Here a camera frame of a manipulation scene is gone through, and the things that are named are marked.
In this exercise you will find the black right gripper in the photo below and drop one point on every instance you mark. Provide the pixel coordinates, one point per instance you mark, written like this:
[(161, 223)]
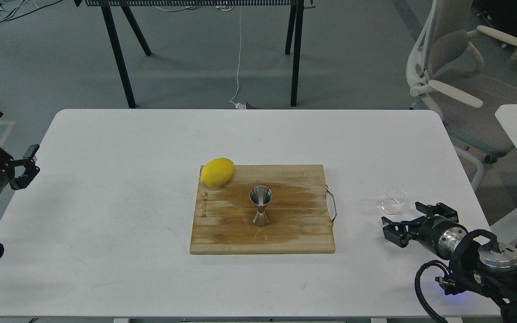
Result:
[(439, 231)]

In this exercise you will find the clear glass measuring cup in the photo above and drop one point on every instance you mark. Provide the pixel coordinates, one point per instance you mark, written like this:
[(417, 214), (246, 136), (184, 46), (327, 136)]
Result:
[(396, 197)]

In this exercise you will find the steel double jigger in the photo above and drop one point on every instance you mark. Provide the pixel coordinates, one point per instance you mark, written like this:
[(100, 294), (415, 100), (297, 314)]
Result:
[(260, 196)]

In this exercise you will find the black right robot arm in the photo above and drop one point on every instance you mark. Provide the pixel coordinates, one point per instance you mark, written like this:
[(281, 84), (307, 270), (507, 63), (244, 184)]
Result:
[(472, 261)]

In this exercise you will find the wooden cutting board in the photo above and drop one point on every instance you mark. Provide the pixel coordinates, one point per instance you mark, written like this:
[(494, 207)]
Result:
[(299, 220)]

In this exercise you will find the beige office chair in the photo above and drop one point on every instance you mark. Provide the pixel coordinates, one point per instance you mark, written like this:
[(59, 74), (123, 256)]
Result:
[(444, 75)]

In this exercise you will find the yellow lemon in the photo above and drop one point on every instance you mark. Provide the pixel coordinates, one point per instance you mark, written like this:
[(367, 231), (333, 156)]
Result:
[(217, 172)]

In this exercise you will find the black metal frame table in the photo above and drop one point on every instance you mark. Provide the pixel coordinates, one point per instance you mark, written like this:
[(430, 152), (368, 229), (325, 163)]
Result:
[(200, 37)]

